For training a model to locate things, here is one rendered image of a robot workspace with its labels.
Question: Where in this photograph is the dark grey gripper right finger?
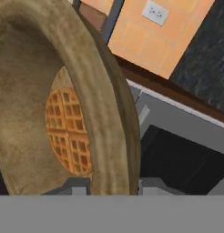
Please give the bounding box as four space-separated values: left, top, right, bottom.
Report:
137 177 187 196

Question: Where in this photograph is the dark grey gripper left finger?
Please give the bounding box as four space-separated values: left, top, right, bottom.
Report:
41 177 92 196

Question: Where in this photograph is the brown ceramic bowl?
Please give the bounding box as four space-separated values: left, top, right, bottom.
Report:
0 0 142 196

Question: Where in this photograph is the golden round waffle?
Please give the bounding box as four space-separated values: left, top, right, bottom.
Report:
45 87 94 177

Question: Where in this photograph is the grey microwave oven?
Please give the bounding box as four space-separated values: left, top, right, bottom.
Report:
126 77 224 196

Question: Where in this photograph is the dark grey metal bar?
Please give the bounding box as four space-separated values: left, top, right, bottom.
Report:
72 0 126 44

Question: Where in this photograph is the white wall socket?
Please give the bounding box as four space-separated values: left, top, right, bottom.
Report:
141 0 170 27

